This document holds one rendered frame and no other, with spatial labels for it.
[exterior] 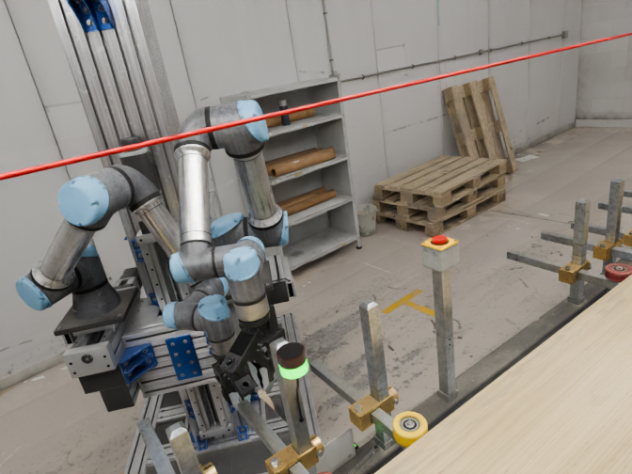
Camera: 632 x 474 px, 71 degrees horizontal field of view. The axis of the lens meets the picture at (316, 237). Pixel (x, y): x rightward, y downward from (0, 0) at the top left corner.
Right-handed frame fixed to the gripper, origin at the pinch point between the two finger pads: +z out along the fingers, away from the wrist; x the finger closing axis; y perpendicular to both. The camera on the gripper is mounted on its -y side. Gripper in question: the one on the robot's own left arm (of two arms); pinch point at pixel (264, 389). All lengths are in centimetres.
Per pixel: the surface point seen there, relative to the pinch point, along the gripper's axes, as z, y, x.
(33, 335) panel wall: 73, 28, 256
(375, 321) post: -9.8, 23.1, -18.8
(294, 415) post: 2.4, -1.4, -9.9
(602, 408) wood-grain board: 11, 38, -66
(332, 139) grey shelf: -1, 275, 161
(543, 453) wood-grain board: 11, 20, -57
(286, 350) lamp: -16.5, -2.0, -12.2
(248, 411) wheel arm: 14.7, 3.1, 12.5
